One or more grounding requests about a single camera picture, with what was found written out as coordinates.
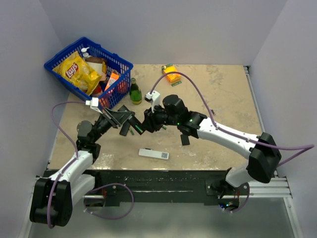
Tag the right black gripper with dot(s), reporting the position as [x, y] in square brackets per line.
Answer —
[150, 123]

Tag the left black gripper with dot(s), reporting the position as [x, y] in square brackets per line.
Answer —
[115, 118]

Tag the black remote control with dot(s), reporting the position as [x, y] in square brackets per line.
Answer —
[134, 121]
[125, 128]

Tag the black battery cover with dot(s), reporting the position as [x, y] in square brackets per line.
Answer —
[185, 140]

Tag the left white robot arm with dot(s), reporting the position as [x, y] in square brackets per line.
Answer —
[54, 196]

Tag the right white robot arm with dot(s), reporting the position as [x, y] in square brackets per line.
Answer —
[260, 152]

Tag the white remote control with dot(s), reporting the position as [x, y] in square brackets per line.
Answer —
[146, 152]

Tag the green glass bottle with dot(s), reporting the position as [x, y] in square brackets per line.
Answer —
[135, 92]

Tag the orange white carton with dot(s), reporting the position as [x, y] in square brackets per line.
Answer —
[114, 76]

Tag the orange sponge pack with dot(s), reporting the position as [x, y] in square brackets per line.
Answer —
[172, 78]

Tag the blue plastic basket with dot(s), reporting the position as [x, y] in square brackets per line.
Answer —
[116, 92]

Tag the brown white snack package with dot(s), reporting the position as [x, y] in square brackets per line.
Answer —
[99, 65]

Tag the yellow Lays chips bag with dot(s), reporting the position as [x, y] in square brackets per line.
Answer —
[76, 71]

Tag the white pump bottle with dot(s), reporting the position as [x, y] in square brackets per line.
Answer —
[85, 53]

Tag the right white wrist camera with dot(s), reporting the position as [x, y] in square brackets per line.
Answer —
[153, 98]

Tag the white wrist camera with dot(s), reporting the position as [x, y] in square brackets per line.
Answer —
[93, 104]
[153, 98]

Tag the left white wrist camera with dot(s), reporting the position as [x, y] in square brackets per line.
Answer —
[93, 104]

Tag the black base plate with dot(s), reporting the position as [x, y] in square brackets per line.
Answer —
[156, 186]

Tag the aluminium frame rail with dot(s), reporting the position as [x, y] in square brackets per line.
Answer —
[269, 213]

